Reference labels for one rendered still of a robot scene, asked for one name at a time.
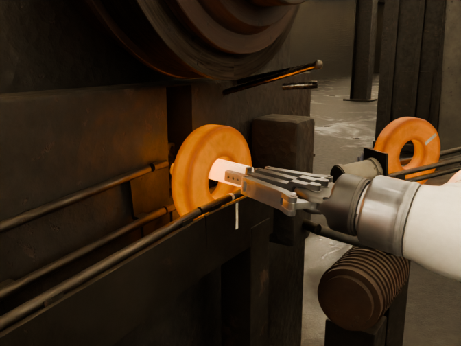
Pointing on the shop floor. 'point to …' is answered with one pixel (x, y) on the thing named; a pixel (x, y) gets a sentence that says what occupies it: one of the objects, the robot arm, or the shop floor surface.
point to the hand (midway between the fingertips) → (230, 173)
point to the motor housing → (360, 296)
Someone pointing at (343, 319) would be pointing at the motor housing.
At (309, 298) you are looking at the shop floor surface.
